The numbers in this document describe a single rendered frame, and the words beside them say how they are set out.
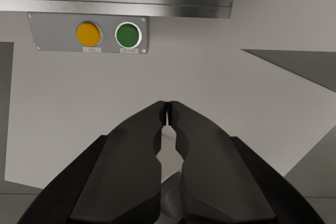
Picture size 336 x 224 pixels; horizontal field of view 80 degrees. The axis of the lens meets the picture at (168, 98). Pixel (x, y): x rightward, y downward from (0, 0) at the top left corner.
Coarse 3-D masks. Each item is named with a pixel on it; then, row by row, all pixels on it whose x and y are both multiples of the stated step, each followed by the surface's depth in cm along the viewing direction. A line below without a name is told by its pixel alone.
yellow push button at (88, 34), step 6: (84, 24) 35; (90, 24) 35; (78, 30) 35; (84, 30) 35; (90, 30) 36; (96, 30) 36; (78, 36) 36; (84, 36) 36; (90, 36) 36; (96, 36) 36; (84, 42) 36; (90, 42) 36; (96, 42) 37
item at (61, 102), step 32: (32, 64) 50; (64, 64) 50; (96, 64) 50; (128, 64) 50; (160, 64) 51; (192, 64) 51; (224, 64) 51; (256, 64) 51; (32, 96) 54; (64, 96) 54; (96, 96) 55; (128, 96) 55; (160, 96) 55; (192, 96) 55; (224, 96) 56; (256, 96) 56; (288, 96) 56; (320, 96) 56; (32, 128) 59; (64, 128) 59; (96, 128) 60; (224, 128) 61; (256, 128) 61; (288, 128) 62; (320, 128) 62; (32, 160) 65; (64, 160) 65; (288, 160) 68
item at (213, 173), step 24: (168, 120) 13; (192, 120) 11; (192, 144) 9; (216, 144) 9; (192, 168) 8; (216, 168) 8; (240, 168) 8; (192, 192) 7; (216, 192) 7; (240, 192) 7; (192, 216) 7; (216, 216) 6; (240, 216) 6; (264, 216) 6
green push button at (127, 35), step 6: (126, 24) 36; (120, 30) 36; (126, 30) 36; (132, 30) 36; (120, 36) 36; (126, 36) 36; (132, 36) 36; (138, 36) 36; (120, 42) 37; (126, 42) 37; (132, 42) 37
